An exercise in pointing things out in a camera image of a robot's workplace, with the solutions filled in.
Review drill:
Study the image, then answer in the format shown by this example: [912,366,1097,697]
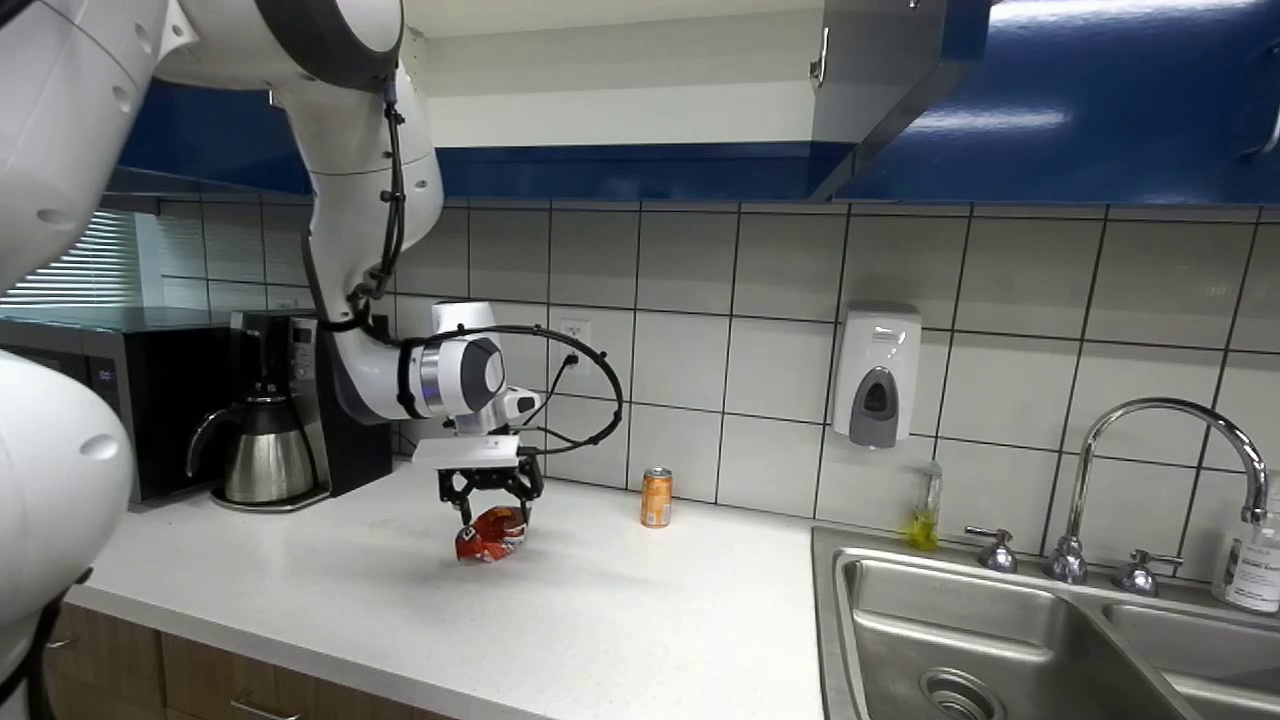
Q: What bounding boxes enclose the chrome sink faucet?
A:
[960,394,1275,602]

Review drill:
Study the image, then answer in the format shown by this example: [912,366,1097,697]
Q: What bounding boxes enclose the white wall soap dispenser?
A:
[833,308,922,451]

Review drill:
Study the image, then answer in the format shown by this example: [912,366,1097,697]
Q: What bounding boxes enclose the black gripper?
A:
[436,457,549,533]

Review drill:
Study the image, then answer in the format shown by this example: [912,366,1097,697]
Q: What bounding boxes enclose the white soap bottle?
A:
[1214,507,1280,620]

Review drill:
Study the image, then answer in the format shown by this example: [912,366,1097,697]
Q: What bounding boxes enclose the stainless steel carafe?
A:
[183,385,322,507]

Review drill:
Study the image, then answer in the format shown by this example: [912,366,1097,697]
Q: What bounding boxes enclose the blue cabinet door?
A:
[117,76,329,208]
[809,0,1280,214]

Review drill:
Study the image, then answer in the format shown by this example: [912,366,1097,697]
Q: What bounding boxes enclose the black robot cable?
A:
[346,76,628,461]

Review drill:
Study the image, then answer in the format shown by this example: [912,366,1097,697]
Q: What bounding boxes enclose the white wall cabinet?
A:
[397,0,969,208]

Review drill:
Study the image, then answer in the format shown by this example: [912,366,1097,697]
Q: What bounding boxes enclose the small orange spice bottle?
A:
[637,464,681,533]

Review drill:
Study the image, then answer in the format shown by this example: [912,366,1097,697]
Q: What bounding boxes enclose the stainless steel double sink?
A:
[809,524,1280,720]

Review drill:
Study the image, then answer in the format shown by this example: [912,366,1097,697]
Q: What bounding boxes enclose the black steel microwave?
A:
[0,317,268,511]

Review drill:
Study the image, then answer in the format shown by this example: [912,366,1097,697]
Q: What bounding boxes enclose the orange red chip sachet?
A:
[450,500,536,567]

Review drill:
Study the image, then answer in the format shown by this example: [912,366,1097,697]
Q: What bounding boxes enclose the black steel coffee maker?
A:
[228,308,398,511]

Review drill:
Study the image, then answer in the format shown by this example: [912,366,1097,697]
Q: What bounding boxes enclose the wooden base cabinet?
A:
[34,597,450,720]

